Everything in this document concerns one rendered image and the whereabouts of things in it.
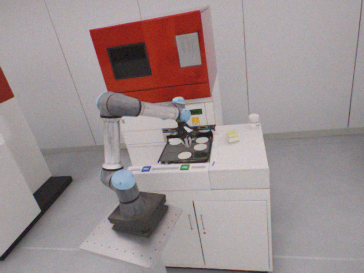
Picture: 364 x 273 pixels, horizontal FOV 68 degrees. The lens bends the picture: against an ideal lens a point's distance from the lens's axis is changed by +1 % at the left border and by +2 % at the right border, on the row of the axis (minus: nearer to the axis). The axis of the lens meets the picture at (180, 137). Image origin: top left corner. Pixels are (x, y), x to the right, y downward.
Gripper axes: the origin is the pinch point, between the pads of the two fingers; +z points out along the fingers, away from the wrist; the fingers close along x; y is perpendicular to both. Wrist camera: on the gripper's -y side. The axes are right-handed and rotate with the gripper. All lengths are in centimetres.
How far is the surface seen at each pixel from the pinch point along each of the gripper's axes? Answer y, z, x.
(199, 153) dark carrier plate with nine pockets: -1.3, 9.4, -7.5
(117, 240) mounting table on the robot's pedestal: -17, 17, 72
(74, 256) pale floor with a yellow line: 86, 98, 87
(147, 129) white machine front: 56, 1, -2
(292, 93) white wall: 39, 36, -205
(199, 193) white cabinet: -21.9, 20.4, 15.6
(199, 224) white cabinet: -19, 47, 18
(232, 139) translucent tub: -20.4, -0.8, -22.6
